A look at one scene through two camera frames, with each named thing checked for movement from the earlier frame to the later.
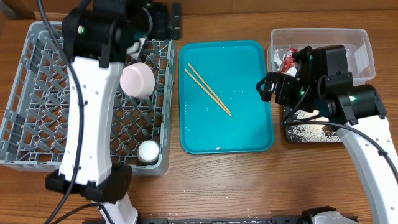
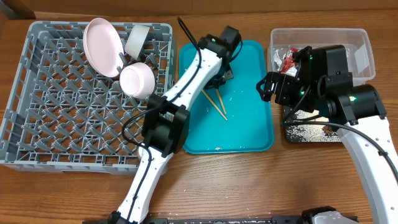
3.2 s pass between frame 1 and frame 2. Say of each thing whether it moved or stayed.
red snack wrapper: stayed
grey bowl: stayed
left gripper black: moved
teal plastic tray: stayed
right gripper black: stayed
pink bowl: stayed
